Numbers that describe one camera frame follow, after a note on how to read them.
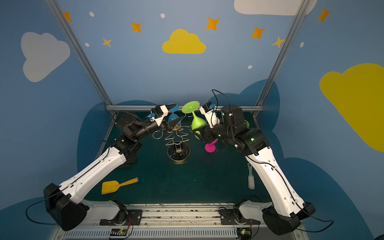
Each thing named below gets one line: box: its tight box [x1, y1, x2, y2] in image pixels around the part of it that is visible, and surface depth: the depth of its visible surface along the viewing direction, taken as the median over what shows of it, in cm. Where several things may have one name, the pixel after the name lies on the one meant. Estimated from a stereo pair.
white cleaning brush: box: [247, 162, 256, 190], surface depth 88 cm
